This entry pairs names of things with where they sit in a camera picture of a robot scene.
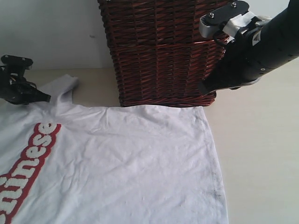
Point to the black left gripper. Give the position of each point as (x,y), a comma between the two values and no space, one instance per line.
(17,90)

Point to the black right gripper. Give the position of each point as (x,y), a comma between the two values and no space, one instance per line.
(257,54)

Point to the white t-shirt red lettering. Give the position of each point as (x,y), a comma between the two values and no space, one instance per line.
(62,163)

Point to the dark brown wicker basket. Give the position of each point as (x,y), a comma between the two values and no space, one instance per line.
(158,53)

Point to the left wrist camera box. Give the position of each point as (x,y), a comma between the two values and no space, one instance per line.
(16,65)

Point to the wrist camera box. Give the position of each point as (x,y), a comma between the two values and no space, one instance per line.
(16,65)
(233,19)

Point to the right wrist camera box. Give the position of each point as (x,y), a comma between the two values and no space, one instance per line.
(233,19)

